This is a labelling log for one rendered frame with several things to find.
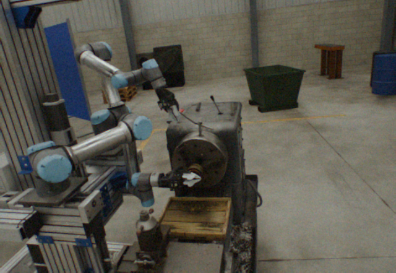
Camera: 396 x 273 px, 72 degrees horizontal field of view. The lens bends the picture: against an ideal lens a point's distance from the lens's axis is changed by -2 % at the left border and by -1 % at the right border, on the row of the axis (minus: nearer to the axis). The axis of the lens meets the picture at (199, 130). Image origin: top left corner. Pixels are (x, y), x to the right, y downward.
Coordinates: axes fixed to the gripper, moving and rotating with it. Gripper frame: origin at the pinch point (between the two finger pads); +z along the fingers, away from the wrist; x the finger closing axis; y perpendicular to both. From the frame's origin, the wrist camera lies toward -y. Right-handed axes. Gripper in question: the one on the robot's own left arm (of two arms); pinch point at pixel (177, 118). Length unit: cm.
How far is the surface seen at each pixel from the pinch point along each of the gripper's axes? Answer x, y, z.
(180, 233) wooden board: -6, 44, 44
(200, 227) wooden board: 1, 37, 48
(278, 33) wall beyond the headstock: 122, -1011, 25
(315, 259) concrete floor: 39, -38, 153
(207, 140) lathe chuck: 13.4, 6.7, 16.2
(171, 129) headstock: -10.8, -9.8, 7.1
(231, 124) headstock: 25.0, -11.2, 17.5
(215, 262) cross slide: 16, 67, 44
